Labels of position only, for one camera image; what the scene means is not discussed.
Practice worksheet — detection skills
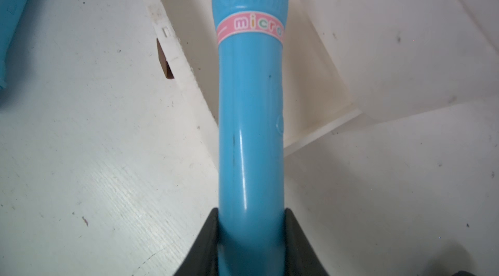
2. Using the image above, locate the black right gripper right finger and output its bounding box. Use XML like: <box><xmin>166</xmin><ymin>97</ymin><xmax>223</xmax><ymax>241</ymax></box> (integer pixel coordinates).
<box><xmin>285</xmin><ymin>208</ymin><xmax>329</xmax><ymax>276</ymax></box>

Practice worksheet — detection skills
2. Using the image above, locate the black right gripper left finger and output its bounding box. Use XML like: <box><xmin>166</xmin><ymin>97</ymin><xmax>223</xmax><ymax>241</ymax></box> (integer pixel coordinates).
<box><xmin>174</xmin><ymin>208</ymin><xmax>219</xmax><ymax>276</ymax></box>

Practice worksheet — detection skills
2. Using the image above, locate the white bottom drawer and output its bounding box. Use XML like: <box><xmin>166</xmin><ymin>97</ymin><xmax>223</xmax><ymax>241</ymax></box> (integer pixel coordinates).
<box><xmin>143</xmin><ymin>0</ymin><xmax>361</xmax><ymax>162</ymax></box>

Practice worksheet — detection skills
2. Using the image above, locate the slim blue toy microphone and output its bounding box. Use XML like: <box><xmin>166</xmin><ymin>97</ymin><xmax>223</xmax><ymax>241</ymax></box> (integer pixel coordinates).
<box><xmin>211</xmin><ymin>0</ymin><xmax>289</xmax><ymax>275</ymax></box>

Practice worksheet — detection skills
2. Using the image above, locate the white three-drawer cabinet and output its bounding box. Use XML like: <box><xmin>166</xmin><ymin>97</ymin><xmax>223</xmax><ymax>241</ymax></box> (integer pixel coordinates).
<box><xmin>301</xmin><ymin>0</ymin><xmax>498</xmax><ymax>122</ymax></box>

